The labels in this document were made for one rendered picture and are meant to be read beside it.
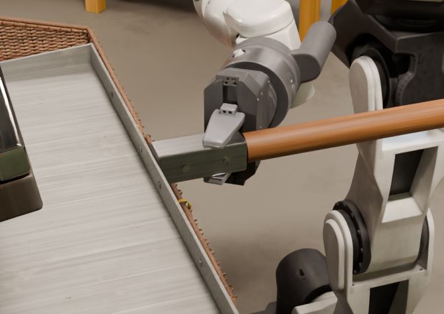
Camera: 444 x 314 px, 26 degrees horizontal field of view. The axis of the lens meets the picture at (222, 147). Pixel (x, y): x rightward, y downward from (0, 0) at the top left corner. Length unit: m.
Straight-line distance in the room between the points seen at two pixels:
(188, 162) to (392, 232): 0.91
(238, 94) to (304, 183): 2.22
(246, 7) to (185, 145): 0.28
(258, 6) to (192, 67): 2.79
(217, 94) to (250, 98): 0.03
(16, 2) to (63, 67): 3.50
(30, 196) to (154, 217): 0.34
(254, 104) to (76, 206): 0.20
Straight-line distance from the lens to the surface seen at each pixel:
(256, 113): 0.96
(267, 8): 1.13
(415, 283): 1.90
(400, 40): 1.54
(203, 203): 3.05
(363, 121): 0.98
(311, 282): 2.18
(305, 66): 1.08
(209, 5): 1.32
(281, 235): 2.92
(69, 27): 2.45
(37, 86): 1.12
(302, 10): 3.99
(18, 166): 0.54
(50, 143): 1.00
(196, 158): 0.92
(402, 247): 1.82
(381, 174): 1.66
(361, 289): 1.85
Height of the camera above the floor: 1.70
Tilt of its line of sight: 30 degrees down
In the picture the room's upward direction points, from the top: straight up
